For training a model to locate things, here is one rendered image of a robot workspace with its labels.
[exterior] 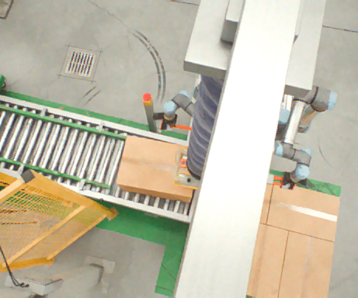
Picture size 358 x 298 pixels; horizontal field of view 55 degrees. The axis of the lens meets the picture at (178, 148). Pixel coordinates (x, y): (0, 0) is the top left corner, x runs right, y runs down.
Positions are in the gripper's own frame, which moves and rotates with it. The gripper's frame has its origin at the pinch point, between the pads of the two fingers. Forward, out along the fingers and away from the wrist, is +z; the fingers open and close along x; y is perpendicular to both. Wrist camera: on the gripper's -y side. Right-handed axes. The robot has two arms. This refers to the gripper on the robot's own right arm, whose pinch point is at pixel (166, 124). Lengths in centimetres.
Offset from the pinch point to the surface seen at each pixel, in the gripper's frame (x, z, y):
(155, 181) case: -37.0, 30.4, -1.8
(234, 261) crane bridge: -81, -180, 29
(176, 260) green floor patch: -96, 125, 27
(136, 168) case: -29.6, 30.5, -18.9
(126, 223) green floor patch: -70, 126, -29
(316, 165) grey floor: 27, 124, 157
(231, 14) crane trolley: -32, -171, 23
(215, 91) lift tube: -35, -140, 24
